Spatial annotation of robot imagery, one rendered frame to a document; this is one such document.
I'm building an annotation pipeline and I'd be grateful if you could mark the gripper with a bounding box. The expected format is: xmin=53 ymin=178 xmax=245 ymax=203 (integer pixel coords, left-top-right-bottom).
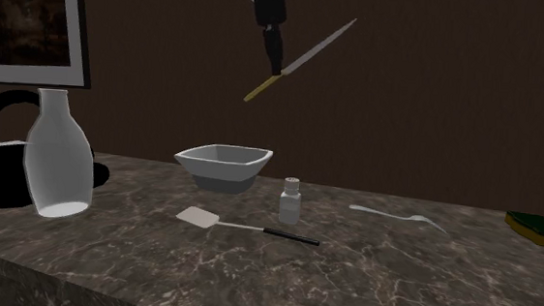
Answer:
xmin=250 ymin=0 xmax=289 ymax=77

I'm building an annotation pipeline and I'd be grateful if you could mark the knife with yellow handle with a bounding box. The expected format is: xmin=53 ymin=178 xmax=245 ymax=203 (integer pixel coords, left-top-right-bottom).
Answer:
xmin=242 ymin=11 xmax=359 ymax=109

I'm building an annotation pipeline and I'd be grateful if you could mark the white square bowl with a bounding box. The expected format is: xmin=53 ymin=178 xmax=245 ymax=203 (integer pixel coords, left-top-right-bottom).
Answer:
xmin=170 ymin=140 xmax=275 ymax=198

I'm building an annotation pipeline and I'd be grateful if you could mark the small white bottle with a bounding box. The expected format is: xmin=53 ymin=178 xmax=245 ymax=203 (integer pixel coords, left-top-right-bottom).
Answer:
xmin=278 ymin=176 xmax=303 ymax=227

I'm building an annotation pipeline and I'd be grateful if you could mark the white fork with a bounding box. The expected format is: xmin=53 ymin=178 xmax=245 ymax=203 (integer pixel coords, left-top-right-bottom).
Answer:
xmin=347 ymin=203 xmax=450 ymax=234

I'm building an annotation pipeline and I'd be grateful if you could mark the white vase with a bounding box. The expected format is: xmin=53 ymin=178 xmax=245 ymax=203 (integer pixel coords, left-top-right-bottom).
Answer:
xmin=18 ymin=86 xmax=101 ymax=222

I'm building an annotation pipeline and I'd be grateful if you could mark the green and yellow sponge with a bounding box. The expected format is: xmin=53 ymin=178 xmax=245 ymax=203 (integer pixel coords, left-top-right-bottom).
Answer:
xmin=503 ymin=210 xmax=544 ymax=250

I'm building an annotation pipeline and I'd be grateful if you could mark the spatula with black handle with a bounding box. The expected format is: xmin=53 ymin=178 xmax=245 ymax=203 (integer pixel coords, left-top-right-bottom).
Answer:
xmin=173 ymin=204 xmax=322 ymax=247

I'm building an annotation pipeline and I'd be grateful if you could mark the white framed wall picture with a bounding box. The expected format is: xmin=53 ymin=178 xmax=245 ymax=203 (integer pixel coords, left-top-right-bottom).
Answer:
xmin=0 ymin=0 xmax=97 ymax=90

